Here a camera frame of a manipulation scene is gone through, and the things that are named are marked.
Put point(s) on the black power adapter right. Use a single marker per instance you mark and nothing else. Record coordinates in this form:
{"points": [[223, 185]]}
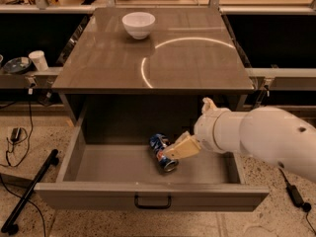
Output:
{"points": [[294, 195]]}

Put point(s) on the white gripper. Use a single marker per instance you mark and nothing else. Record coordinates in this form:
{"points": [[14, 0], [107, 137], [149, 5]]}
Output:
{"points": [[204, 128]]}

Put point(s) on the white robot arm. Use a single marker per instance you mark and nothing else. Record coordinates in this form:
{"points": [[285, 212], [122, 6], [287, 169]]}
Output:
{"points": [[270, 134]]}

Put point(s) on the black drawer handle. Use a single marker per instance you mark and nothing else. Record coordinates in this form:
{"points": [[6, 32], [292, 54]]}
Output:
{"points": [[152, 203]]}

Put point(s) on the blue pepsi can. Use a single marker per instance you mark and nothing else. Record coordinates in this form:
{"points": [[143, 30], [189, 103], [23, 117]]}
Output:
{"points": [[158, 143]]}

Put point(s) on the dark blue plate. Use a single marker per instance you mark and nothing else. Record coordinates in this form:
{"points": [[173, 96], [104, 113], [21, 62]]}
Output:
{"points": [[19, 65]]}

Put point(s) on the open grey drawer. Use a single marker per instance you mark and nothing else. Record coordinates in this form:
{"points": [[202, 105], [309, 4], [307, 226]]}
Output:
{"points": [[109, 161]]}

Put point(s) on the black power adapter left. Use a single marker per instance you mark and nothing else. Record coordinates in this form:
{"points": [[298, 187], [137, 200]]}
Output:
{"points": [[15, 135]]}

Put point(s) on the black bar on floor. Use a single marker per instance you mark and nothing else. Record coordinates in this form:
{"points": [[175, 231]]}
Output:
{"points": [[9, 225]]}

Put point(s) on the black power adapter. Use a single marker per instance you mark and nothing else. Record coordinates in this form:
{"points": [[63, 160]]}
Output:
{"points": [[294, 195], [15, 135]]}

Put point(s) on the white ceramic bowl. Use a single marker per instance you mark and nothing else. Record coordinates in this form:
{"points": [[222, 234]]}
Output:
{"points": [[138, 24]]}

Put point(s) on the white paper cup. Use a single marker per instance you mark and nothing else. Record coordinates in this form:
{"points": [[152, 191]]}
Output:
{"points": [[38, 59]]}

